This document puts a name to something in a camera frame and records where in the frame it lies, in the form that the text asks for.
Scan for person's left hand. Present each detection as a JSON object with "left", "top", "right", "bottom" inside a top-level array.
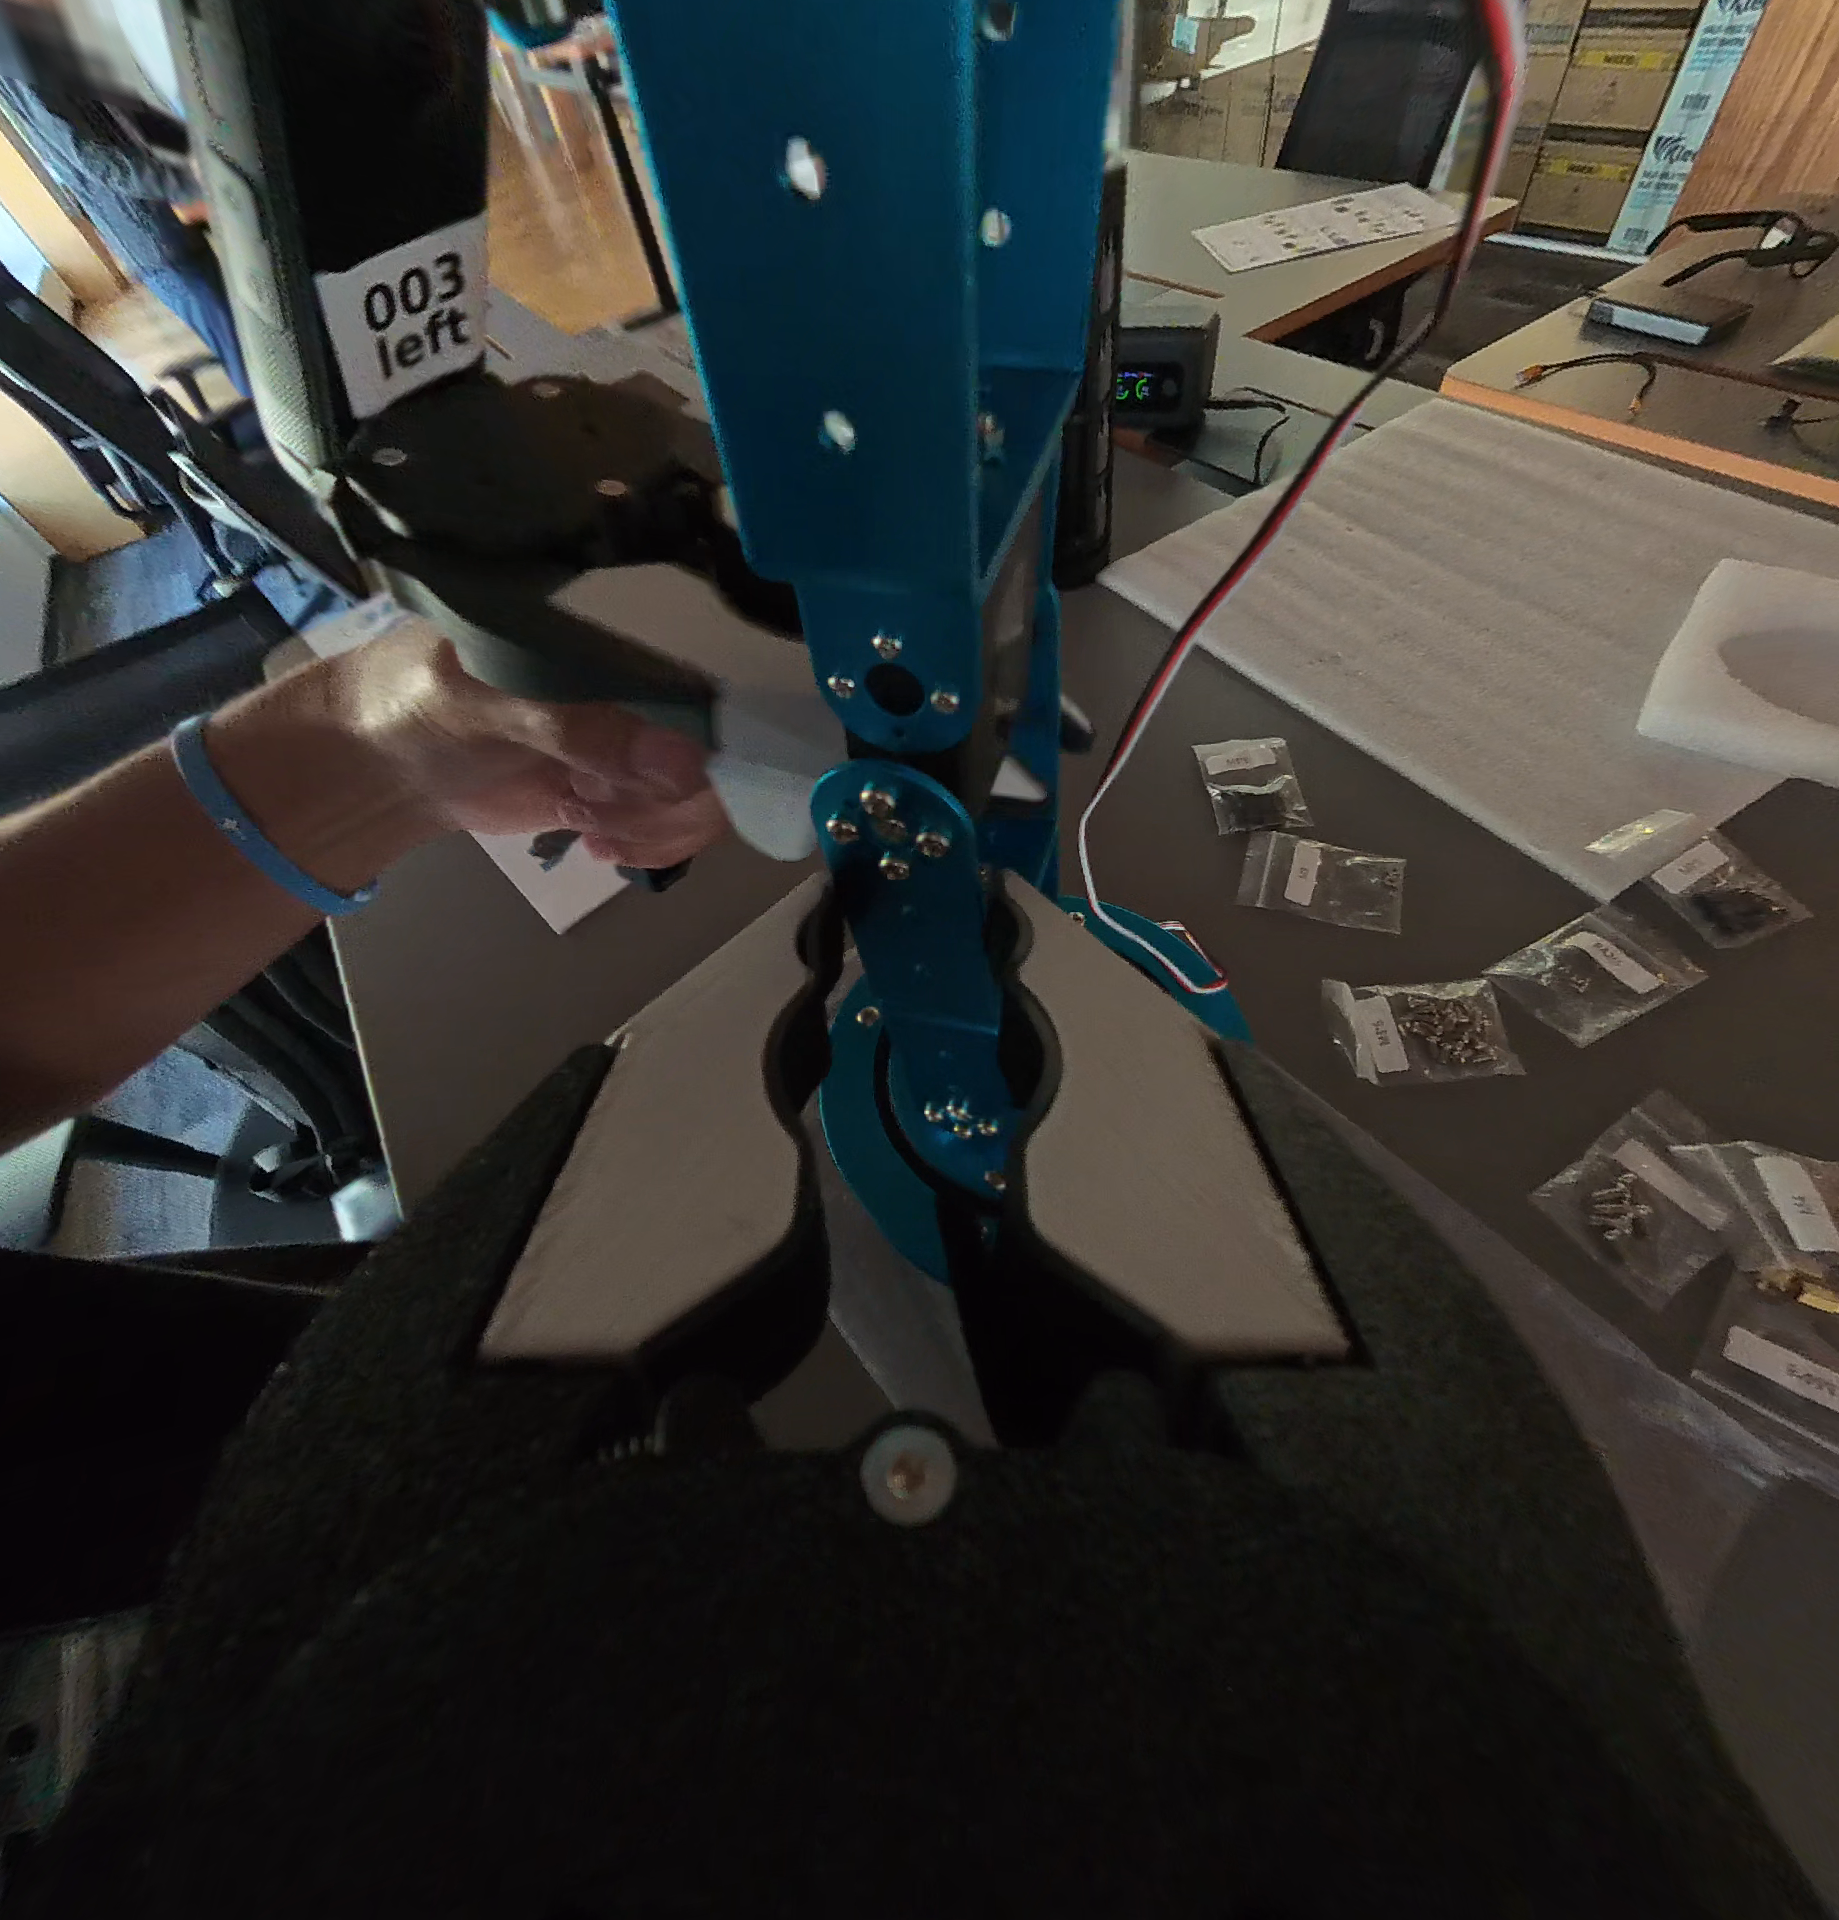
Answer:
[{"left": 267, "top": 623, "right": 734, "bottom": 902}]

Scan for white blue banner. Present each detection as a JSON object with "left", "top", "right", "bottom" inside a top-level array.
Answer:
[{"left": 1610, "top": 0, "right": 1784, "bottom": 258}]

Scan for stack of cardboard boxes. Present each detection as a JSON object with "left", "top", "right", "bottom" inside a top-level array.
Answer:
[{"left": 1490, "top": 0, "right": 1732, "bottom": 250}]

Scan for red white black servo cable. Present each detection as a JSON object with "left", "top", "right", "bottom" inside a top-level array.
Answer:
[{"left": 1076, "top": 0, "right": 1536, "bottom": 1001}]

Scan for black glasses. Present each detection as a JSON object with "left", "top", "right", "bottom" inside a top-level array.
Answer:
[{"left": 1646, "top": 210, "right": 1839, "bottom": 295}]

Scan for white foam sheet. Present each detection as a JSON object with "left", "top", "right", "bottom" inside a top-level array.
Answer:
[{"left": 1100, "top": 393, "right": 1839, "bottom": 783}]

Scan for black flat device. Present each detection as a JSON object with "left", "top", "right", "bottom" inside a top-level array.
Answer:
[{"left": 1586, "top": 284, "right": 1754, "bottom": 351}]

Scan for large clear plastic bag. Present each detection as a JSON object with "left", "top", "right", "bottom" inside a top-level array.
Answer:
[{"left": 830, "top": 1155, "right": 1776, "bottom": 1669}]

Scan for dark grey desk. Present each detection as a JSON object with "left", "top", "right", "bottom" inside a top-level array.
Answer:
[{"left": 327, "top": 293, "right": 1839, "bottom": 1669}]

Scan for blue toy robot arm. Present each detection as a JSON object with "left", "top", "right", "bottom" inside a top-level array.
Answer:
[{"left": 488, "top": 0, "right": 1254, "bottom": 1290}]

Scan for group of hardware bags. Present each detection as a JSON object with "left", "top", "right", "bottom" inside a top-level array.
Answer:
[{"left": 1192, "top": 735, "right": 1839, "bottom": 1428}]

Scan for white foam block insert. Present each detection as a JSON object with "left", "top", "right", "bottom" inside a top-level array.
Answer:
[{"left": 1636, "top": 558, "right": 1839, "bottom": 783}]

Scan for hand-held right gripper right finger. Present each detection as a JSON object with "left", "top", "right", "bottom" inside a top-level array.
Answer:
[{"left": 998, "top": 874, "right": 1356, "bottom": 1368}]

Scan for white assembly instruction manual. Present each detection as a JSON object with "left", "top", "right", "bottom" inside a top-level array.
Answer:
[{"left": 297, "top": 592, "right": 636, "bottom": 941}]

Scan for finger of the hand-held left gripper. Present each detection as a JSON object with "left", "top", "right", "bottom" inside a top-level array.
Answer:
[{"left": 704, "top": 697, "right": 842, "bottom": 864}]

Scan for black device green display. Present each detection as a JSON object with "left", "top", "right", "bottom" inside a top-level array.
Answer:
[{"left": 1114, "top": 293, "right": 1228, "bottom": 439}]

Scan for grey table wooden edge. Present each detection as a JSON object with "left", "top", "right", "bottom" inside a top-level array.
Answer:
[{"left": 1122, "top": 150, "right": 1522, "bottom": 348}]

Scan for blue wristband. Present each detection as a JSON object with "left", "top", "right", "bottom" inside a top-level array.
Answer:
[{"left": 171, "top": 712, "right": 382, "bottom": 920}]

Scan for person's left forearm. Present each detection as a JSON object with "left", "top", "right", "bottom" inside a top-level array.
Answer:
[{"left": 0, "top": 721, "right": 337, "bottom": 1172}]

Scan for black bottle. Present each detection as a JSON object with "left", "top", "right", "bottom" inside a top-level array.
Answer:
[{"left": 1054, "top": 150, "right": 1146, "bottom": 591}]

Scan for printed paper sheet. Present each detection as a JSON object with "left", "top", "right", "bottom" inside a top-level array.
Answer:
[{"left": 1192, "top": 182, "right": 1462, "bottom": 276}]

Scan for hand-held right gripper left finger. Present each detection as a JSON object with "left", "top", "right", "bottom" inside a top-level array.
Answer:
[{"left": 478, "top": 874, "right": 834, "bottom": 1368}]

